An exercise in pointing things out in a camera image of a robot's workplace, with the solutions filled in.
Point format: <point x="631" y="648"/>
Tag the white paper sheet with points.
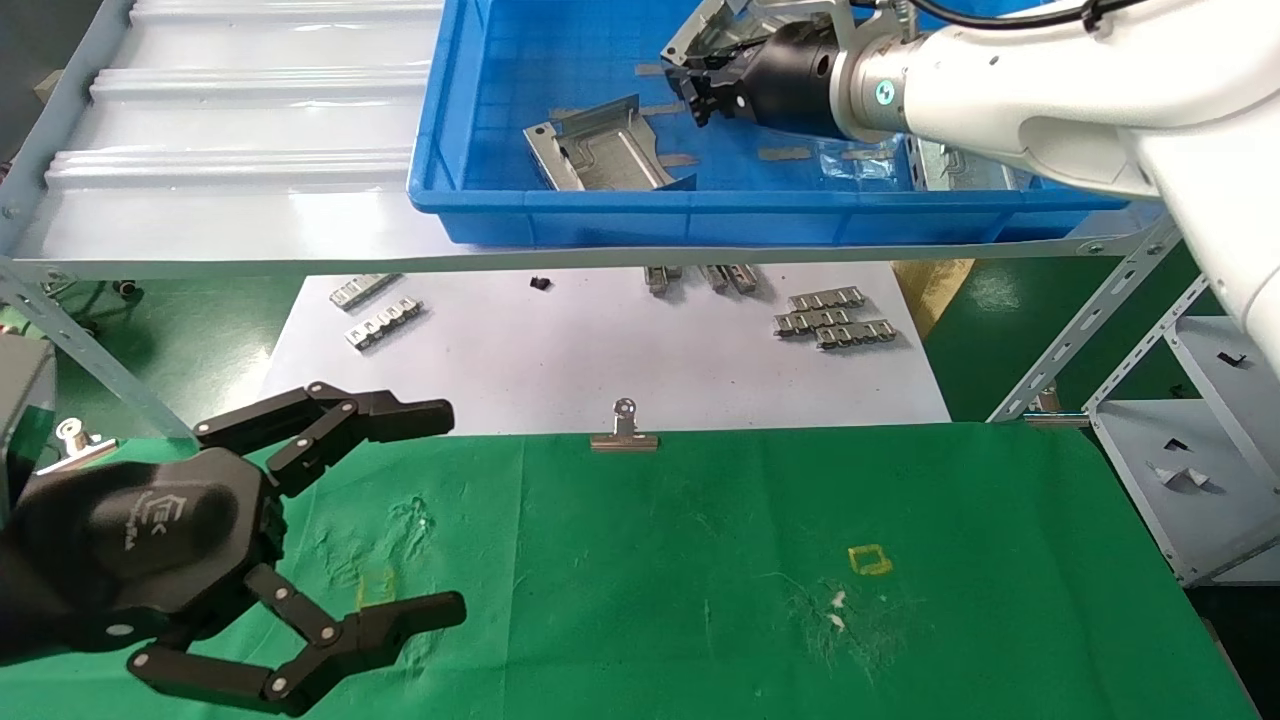
<point x="560" y="350"/>

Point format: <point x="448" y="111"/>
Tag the yellow square tape marker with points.
<point x="852" y="560"/>

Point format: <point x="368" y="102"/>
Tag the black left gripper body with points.
<point x="120" y="540"/>

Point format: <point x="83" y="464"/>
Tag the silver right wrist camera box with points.
<point x="800" y="10"/>

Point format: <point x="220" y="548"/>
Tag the curved sheet metal bracket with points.
<point x="715" y="30"/>

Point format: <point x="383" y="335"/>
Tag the small boxy sheet metal bracket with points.
<point x="960" y="175"/>

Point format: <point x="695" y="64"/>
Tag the sheet metal bracket with flange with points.
<point x="610" y="160"/>

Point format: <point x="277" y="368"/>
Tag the small slotted metal rail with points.
<point x="826" y="299"/>
<point x="855" y="334"/>
<point x="385" y="323"/>
<point x="660" y="279"/>
<point x="714" y="278"/>
<point x="743" y="279"/>
<point x="365" y="291"/>
<point x="810" y="321"/>

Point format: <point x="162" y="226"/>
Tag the clear plastic film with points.
<point x="850" y="168"/>

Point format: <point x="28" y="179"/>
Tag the blue plastic bin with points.
<point x="560" y="215"/>

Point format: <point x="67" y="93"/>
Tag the grey side shelf unit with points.
<point x="1180" y="500"/>

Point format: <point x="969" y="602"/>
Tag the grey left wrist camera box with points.
<point x="20" y="400"/>

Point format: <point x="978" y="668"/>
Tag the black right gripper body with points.
<point x="795" y="80"/>

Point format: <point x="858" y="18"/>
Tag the grey metal shelf rack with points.
<point x="250" y="210"/>

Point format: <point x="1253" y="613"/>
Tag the beige cardboard box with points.
<point x="50" y="87"/>

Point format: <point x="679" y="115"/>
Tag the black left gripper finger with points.
<point x="330" y="415"/>
<point x="370" y="630"/>

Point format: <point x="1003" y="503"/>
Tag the green cloth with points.
<point x="650" y="560"/>

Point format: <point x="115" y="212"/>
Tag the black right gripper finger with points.
<point x="715" y="70"/>
<point x="720" y="105"/>

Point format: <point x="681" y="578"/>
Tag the black caster wheel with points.
<point x="126" y="291"/>

